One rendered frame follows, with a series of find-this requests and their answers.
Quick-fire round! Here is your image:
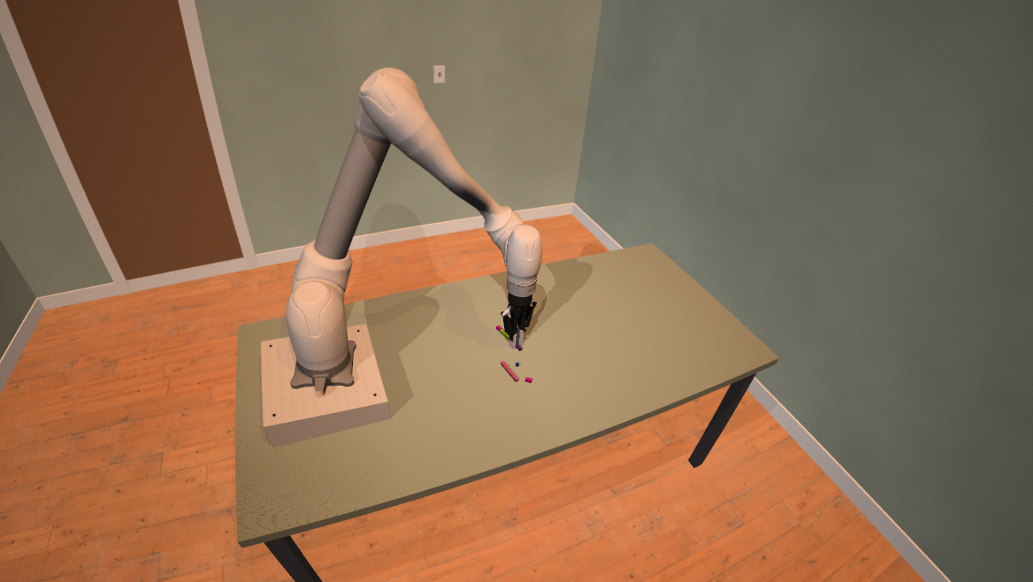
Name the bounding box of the pink rod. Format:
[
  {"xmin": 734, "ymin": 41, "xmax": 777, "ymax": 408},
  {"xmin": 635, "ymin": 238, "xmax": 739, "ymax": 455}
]
[{"xmin": 501, "ymin": 361, "xmax": 518, "ymax": 382}]

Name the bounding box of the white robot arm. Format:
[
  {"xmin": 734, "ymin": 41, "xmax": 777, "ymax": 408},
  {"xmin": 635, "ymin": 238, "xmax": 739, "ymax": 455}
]
[{"xmin": 286, "ymin": 68, "xmax": 542, "ymax": 395}]

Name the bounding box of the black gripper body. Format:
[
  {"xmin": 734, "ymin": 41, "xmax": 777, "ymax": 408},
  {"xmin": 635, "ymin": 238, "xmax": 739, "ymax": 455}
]
[{"xmin": 508, "ymin": 293, "xmax": 532, "ymax": 316}]

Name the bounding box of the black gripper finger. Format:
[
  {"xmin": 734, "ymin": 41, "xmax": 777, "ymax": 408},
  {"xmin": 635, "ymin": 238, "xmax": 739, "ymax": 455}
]
[
  {"xmin": 517, "ymin": 299, "xmax": 537, "ymax": 346},
  {"xmin": 501, "ymin": 306, "xmax": 521, "ymax": 349}
]

